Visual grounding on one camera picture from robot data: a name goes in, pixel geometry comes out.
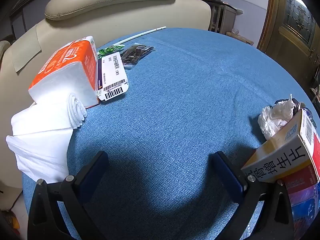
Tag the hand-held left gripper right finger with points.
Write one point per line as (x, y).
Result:
(228, 175)

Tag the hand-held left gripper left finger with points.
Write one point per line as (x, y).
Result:
(93, 172)

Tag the yellow and white carton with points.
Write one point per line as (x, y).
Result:
(282, 152)

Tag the crumpled white tissue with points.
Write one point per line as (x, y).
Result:
(272, 120)

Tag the red printed packet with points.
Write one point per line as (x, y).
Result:
(300, 180)

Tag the blue labelled plastic bottle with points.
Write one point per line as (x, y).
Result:
(302, 210)

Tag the white barcode medicine box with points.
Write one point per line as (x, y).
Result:
(111, 75)

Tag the black plastic bag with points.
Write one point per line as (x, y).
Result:
(307, 113)

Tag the orange tissue pack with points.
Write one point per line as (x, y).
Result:
(65, 62)

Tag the green leaf print packet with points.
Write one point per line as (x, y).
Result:
(105, 51)

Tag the dark clear plastic packet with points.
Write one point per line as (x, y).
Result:
(133, 55)

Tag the flat cardboard box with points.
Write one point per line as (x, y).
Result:
(240, 38)

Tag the thin white stick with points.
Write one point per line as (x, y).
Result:
(150, 31)

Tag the wooden slatted cabinet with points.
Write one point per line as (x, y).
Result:
(225, 17)

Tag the beige leather sofa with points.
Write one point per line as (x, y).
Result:
(112, 10)

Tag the brown wooden glass door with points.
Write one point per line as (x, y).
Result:
(280, 17)

